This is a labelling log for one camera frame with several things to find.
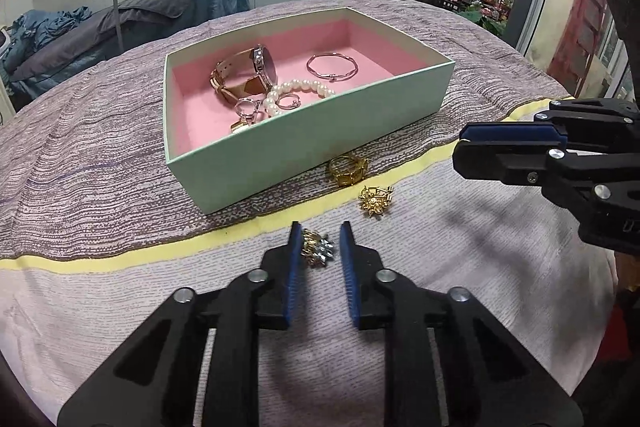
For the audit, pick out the thin silver bangle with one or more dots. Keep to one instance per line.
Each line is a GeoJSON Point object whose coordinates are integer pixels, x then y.
{"type": "Point", "coordinates": [345, 74]}

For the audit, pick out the gold flower brooch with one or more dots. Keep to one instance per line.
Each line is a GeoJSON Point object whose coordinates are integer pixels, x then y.
{"type": "Point", "coordinates": [375, 202]}

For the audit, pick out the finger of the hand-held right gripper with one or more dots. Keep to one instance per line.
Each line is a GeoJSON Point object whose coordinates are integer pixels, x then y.
{"type": "Point", "coordinates": [500, 159]}
{"type": "Point", "coordinates": [510, 132]}

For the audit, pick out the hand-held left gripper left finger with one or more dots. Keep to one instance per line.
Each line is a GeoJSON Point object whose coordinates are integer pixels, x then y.
{"type": "Point", "coordinates": [295, 279]}

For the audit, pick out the gold and silver brooch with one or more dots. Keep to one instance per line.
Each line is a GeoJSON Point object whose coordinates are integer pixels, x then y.
{"type": "Point", "coordinates": [316, 249]}

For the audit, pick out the red wooden frame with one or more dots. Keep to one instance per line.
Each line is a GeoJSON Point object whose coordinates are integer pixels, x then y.
{"type": "Point", "coordinates": [582, 17]}

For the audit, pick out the crumpled blue duvet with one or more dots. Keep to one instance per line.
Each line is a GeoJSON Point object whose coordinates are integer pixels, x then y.
{"type": "Point", "coordinates": [45, 32]}

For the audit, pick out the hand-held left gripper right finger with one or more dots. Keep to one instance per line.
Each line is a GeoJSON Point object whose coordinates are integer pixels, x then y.
{"type": "Point", "coordinates": [349, 279]}

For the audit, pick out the green box with pink lining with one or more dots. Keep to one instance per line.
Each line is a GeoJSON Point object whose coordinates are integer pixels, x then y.
{"type": "Point", "coordinates": [300, 142]}

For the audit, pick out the grey woven bed runner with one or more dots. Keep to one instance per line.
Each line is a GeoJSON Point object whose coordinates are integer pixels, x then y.
{"type": "Point", "coordinates": [85, 157]}

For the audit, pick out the green potted plant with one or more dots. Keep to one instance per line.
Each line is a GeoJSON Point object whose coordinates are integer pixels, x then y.
{"type": "Point", "coordinates": [492, 7]}

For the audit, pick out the pale bed sheet yellow stripe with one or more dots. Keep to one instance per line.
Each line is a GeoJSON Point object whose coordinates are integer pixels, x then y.
{"type": "Point", "coordinates": [150, 307]}

